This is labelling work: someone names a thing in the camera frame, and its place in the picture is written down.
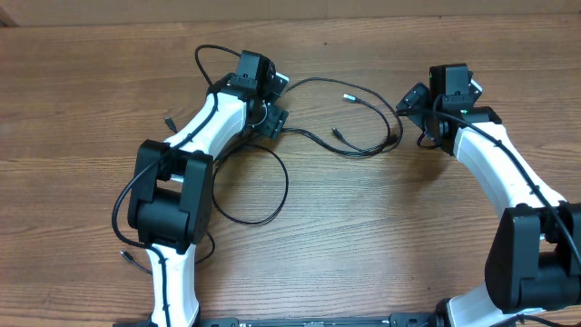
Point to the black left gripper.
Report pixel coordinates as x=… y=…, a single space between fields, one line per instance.
x=272 y=123

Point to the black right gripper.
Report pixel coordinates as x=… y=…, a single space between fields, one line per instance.
x=418 y=103

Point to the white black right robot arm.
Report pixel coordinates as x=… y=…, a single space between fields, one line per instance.
x=533 y=265

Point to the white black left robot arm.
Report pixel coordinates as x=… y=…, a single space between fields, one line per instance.
x=172 y=187

